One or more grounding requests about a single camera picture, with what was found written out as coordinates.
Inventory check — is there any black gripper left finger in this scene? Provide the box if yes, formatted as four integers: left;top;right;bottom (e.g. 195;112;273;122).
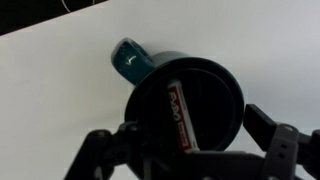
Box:
64;122;148;180

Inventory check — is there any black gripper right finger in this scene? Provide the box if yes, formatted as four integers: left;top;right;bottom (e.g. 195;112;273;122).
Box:
243;103;320;180

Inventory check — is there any red whiteboard marker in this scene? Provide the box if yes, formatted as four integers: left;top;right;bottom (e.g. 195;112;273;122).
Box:
166;79;200;154

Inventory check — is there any dark teal ceramic mug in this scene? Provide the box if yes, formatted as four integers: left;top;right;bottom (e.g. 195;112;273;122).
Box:
110;37;245;153

